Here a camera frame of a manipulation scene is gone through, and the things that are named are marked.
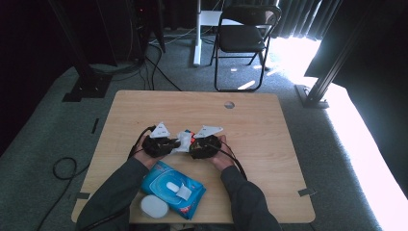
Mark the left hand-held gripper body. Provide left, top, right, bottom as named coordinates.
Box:
left=140, top=120, right=173, bottom=159

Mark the dark curtain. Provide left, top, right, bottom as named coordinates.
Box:
left=274, top=0, right=324, bottom=41

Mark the left hand-held gripper cable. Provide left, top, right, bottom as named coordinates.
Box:
left=80, top=125, right=157, bottom=231

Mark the black cable bundle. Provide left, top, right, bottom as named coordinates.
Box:
left=89, top=18, right=183, bottom=92

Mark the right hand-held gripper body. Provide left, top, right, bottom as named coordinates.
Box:
left=189, top=124, right=225, bottom=161

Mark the black floor cable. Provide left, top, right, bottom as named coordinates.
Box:
left=36, top=156, right=91, bottom=231

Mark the white oval plastic lid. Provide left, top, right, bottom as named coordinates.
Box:
left=140, top=193, right=170, bottom=220

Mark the black folding chair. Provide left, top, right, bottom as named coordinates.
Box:
left=209, top=4, right=283, bottom=93

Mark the small white wet wipe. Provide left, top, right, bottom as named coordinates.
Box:
left=175, top=183, right=193, bottom=202

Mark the blue wet wipes pack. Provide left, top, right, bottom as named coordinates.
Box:
left=140, top=160, right=207, bottom=221

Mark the black equipment cabinet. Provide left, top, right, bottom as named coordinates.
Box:
left=132, top=0, right=166, bottom=63

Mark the white desk leg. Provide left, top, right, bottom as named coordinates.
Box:
left=192, top=0, right=223, bottom=67

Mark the black metal stand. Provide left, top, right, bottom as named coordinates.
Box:
left=47, top=0, right=114, bottom=103
left=293, top=13, right=370, bottom=110

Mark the hand-held gripper cable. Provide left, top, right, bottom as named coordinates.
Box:
left=80, top=125, right=157, bottom=231
left=205, top=141, right=248, bottom=182

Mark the person's right hand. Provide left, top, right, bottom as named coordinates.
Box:
left=209, top=134, right=238, bottom=172

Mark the person's left hand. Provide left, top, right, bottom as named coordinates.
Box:
left=132, top=144, right=162, bottom=170

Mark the right hand-held gripper cable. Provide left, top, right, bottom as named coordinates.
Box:
left=205, top=141, right=248, bottom=182

